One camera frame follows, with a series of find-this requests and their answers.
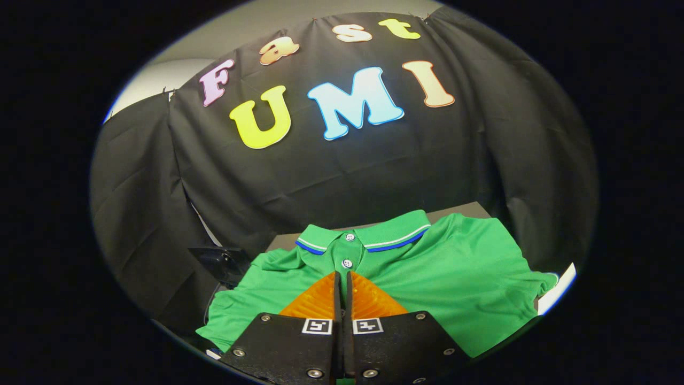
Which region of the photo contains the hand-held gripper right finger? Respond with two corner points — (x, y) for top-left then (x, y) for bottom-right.
(345, 271), (471, 383)

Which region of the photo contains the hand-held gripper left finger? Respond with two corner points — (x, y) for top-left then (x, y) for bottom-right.
(219, 271), (343, 381)

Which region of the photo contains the green polo shirt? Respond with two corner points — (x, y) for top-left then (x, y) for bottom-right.
(196, 210), (559, 358)

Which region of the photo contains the beige cabinet with dark top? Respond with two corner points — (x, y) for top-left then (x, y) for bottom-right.
(266, 202), (492, 252)

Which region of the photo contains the white flat board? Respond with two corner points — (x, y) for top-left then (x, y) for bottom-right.
(537, 262), (577, 316)

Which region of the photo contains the black backdrop cloth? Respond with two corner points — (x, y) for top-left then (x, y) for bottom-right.
(90, 5), (599, 337)

